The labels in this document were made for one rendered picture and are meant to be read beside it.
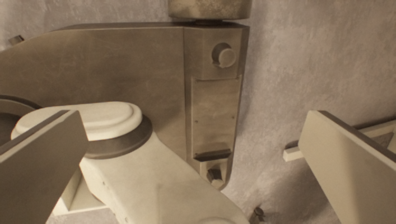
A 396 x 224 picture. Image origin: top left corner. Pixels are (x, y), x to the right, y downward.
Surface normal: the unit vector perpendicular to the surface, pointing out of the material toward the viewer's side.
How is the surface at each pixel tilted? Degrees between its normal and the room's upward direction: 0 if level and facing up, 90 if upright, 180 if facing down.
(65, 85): 0
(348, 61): 0
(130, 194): 90
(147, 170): 90
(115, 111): 90
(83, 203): 90
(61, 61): 0
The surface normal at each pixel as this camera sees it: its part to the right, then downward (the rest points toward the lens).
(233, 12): 0.41, 0.47
